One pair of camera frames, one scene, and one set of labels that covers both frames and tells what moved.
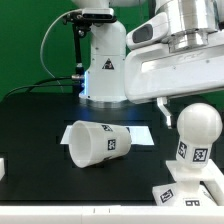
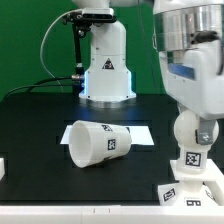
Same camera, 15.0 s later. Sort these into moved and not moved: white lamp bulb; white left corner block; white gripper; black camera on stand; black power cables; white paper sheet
Moved: white gripper; white lamp bulb
Not moved: white left corner block; black camera on stand; black power cables; white paper sheet
